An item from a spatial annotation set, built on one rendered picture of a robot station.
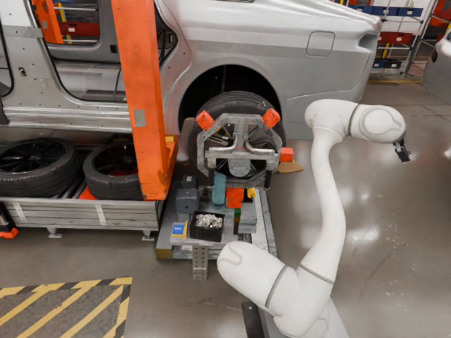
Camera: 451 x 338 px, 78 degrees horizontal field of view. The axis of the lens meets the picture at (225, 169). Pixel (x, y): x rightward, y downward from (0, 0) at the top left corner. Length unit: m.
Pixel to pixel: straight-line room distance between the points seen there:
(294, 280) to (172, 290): 1.43
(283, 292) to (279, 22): 1.64
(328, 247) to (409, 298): 1.75
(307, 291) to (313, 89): 1.63
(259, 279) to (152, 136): 1.14
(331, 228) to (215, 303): 1.39
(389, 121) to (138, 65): 1.17
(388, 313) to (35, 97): 2.93
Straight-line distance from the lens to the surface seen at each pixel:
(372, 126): 0.87
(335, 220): 0.85
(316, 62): 2.14
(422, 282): 2.70
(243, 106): 1.77
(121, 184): 2.25
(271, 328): 1.61
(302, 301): 0.83
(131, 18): 1.53
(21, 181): 2.59
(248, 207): 2.38
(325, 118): 0.94
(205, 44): 2.02
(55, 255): 2.59
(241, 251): 0.86
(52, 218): 2.55
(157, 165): 1.82
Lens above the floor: 1.83
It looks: 35 degrees down
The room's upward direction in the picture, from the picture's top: 3 degrees clockwise
